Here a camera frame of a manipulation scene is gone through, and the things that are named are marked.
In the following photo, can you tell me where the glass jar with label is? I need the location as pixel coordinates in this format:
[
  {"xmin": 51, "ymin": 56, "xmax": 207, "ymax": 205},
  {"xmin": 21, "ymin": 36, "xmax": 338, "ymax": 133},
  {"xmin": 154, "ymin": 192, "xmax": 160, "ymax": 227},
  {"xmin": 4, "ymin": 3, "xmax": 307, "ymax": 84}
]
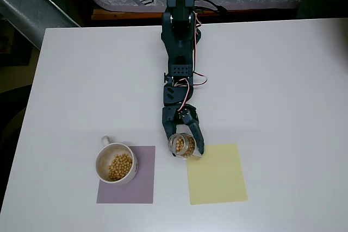
[{"xmin": 167, "ymin": 132, "xmax": 203, "ymax": 160}]

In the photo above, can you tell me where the yellow paper mat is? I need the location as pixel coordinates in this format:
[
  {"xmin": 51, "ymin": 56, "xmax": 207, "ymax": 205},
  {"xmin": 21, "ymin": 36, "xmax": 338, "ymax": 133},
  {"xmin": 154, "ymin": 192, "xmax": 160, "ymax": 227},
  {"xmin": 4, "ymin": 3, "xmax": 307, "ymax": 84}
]
[{"xmin": 186, "ymin": 142, "xmax": 248, "ymax": 205}]

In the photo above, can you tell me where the purple paper mat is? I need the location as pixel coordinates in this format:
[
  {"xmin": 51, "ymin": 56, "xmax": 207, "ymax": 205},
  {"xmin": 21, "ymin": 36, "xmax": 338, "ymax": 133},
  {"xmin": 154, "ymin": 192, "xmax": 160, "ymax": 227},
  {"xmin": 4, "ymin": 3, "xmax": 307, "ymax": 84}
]
[{"xmin": 96, "ymin": 145, "xmax": 156, "ymax": 204}]

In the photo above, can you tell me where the white ceramic mug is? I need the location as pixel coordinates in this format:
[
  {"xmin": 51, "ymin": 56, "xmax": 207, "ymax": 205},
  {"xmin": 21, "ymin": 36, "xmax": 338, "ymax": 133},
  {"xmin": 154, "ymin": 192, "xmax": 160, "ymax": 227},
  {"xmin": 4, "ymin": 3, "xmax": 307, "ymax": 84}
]
[{"xmin": 94, "ymin": 135, "xmax": 139, "ymax": 185}]

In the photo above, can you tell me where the brown wooden bed frame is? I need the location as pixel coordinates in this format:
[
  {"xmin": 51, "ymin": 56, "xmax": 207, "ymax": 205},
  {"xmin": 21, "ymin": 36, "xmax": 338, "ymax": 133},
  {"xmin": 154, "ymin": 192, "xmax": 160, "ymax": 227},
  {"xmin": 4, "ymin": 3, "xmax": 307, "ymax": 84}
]
[{"xmin": 91, "ymin": 6, "xmax": 297, "ymax": 21}]

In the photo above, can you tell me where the black power cable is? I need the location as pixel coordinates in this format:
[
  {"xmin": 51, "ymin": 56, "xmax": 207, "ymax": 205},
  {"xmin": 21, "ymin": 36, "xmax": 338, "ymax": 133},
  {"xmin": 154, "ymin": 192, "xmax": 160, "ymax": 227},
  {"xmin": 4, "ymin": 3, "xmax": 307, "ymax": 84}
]
[
  {"xmin": 194, "ymin": 4, "xmax": 221, "ymax": 13},
  {"xmin": 194, "ymin": 0, "xmax": 229, "ymax": 13}
]

